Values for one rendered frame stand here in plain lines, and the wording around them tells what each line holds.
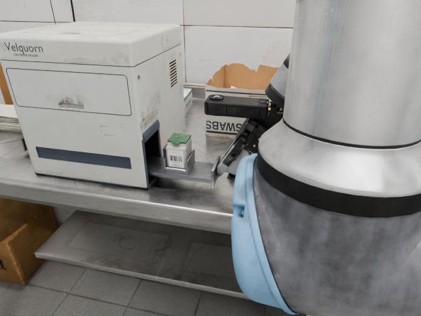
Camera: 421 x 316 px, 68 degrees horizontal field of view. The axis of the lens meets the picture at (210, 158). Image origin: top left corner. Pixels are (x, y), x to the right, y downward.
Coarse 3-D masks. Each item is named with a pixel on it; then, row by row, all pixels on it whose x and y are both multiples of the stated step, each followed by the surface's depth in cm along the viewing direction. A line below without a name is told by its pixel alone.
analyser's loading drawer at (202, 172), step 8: (192, 152) 65; (152, 160) 69; (160, 160) 69; (192, 160) 66; (216, 160) 65; (152, 168) 66; (160, 168) 66; (168, 168) 64; (192, 168) 66; (200, 168) 66; (208, 168) 66; (216, 168) 63; (160, 176) 65; (168, 176) 64; (176, 176) 63; (184, 176) 63; (192, 176) 63; (200, 176) 63; (208, 176) 63; (216, 176) 64
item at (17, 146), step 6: (18, 138) 78; (0, 144) 75; (6, 144) 76; (12, 144) 77; (18, 144) 78; (24, 144) 80; (0, 150) 76; (6, 150) 77; (12, 150) 77; (18, 150) 79; (24, 150) 80; (0, 156) 76; (6, 156) 77; (12, 156) 78
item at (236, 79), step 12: (216, 72) 96; (228, 72) 107; (240, 72) 107; (252, 72) 106; (264, 72) 105; (216, 84) 95; (228, 84) 109; (240, 84) 108; (252, 84) 107; (264, 84) 106; (240, 96) 82; (252, 96) 81; (264, 96) 80; (216, 120) 87; (228, 120) 86; (240, 120) 85; (216, 132) 88; (228, 132) 87
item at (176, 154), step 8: (168, 144) 63; (176, 144) 62; (184, 144) 62; (168, 152) 62; (176, 152) 62; (184, 152) 62; (168, 160) 63; (176, 160) 63; (184, 160) 62; (176, 168) 64; (184, 168) 63
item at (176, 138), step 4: (172, 136) 64; (176, 136) 64; (180, 136) 64; (184, 136) 64; (188, 136) 64; (168, 140) 62; (172, 140) 62; (176, 140) 62; (180, 140) 62; (184, 140) 62
